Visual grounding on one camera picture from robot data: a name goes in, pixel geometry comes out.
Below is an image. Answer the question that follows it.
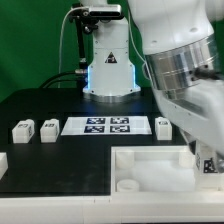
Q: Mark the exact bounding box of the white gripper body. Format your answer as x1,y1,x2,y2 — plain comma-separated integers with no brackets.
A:
153,80,224,156

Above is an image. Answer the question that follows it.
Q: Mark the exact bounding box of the white square tabletop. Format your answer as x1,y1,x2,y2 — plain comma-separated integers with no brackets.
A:
110,145,224,194

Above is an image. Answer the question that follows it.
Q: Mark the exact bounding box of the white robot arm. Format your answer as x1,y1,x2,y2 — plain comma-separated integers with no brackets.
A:
127,0,224,156

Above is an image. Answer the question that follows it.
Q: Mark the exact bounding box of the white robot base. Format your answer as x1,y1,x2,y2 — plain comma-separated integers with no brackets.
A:
83,18,141,103

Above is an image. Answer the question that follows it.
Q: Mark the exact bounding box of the white block left edge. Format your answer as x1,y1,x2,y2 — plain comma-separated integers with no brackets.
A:
0,153,8,180

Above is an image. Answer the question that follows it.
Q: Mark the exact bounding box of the white obstacle fixture wall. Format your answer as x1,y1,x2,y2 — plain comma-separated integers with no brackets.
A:
0,145,224,224

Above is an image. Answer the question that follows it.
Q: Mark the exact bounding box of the black camera stand pole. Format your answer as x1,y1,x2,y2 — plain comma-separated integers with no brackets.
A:
75,17,87,89

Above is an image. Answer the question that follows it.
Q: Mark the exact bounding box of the black cable bundle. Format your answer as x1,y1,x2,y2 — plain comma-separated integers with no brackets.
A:
39,70,88,90

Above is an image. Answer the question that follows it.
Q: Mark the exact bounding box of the white AprilTag base plate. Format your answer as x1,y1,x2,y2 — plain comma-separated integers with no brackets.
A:
61,116,152,136

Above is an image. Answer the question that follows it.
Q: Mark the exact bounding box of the black camera on stand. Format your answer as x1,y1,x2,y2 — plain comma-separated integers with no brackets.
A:
69,4,124,34

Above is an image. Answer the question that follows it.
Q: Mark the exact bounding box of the white cable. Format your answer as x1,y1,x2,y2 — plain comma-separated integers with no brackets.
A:
57,7,81,89

